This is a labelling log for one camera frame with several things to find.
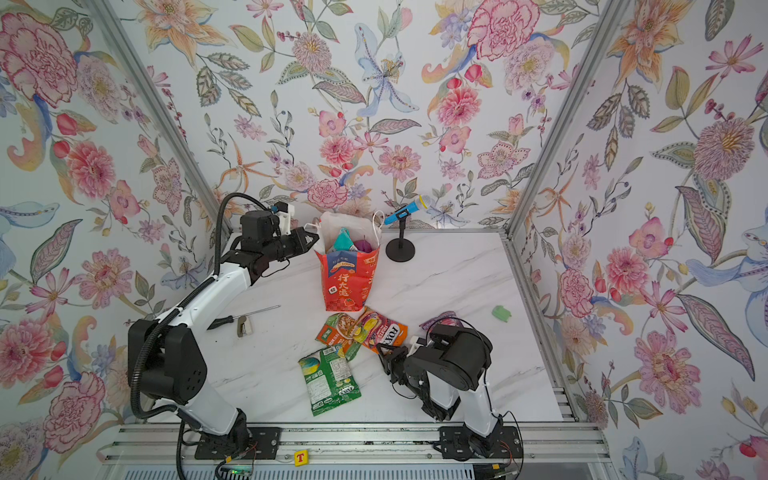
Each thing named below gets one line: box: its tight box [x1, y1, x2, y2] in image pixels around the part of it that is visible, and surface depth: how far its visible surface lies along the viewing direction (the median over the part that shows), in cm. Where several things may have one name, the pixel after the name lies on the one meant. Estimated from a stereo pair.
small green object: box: [491, 305, 512, 323], surface depth 100 cm
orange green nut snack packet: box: [315, 313, 362, 361], surface depth 92 cm
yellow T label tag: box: [293, 449, 309, 467], surface depth 72 cm
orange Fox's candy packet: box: [352, 306, 409, 354], surface depth 92 cm
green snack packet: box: [298, 346, 362, 417], surface depth 84 cm
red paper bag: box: [315, 210, 385, 312], surface depth 94 cm
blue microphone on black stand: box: [384, 195, 432, 263], surface depth 114 cm
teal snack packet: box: [334, 227, 354, 251], surface depth 91 cm
